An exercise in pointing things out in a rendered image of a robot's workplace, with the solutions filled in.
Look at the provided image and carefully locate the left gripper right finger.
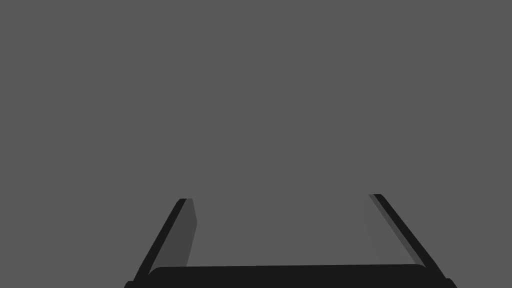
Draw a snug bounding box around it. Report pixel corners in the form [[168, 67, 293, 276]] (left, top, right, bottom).
[[363, 193, 447, 280]]

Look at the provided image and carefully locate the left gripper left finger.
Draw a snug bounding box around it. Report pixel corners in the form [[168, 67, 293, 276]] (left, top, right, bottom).
[[132, 197, 198, 283]]

